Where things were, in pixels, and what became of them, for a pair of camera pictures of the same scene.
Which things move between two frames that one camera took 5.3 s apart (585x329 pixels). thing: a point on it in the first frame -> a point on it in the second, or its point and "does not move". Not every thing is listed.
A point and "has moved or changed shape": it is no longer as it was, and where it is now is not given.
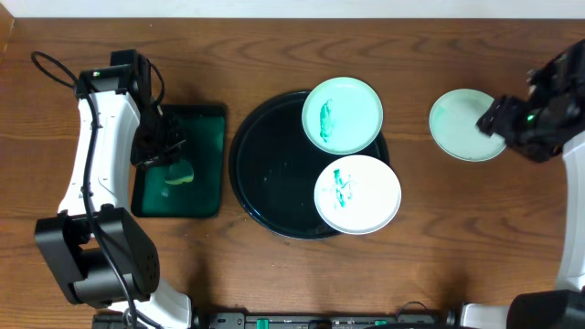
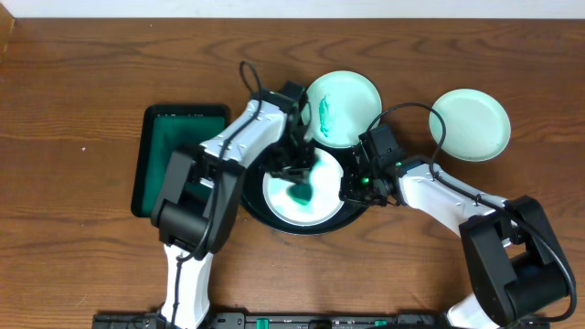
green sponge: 180,173 has moved or changed shape
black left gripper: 158,153 -> 289,169
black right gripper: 502,118 -> 348,191
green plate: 342,115 does not move
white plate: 357,194 has moved or changed shape
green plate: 452,122 does not move
